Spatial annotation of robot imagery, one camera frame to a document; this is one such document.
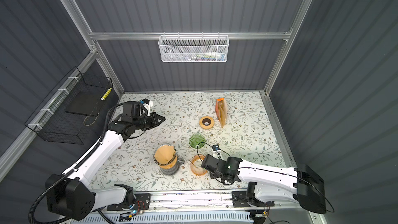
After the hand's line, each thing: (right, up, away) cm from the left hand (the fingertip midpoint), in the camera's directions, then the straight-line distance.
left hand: (165, 118), depth 79 cm
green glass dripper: (+15, -14, +15) cm, 25 cm away
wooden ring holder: (+22, -4, +23) cm, 32 cm away
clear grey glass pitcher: (+4, -27, 0) cm, 27 cm away
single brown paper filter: (+1, -19, -2) cm, 19 cm away
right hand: (+26, -27, 0) cm, 37 cm away
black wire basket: (-45, +2, -7) cm, 45 cm away
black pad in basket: (-37, +8, -5) cm, 39 cm away
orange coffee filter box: (+32, +4, +19) cm, 37 cm away
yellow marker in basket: (-32, +11, +1) cm, 34 cm away
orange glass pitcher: (+16, -26, +6) cm, 31 cm away
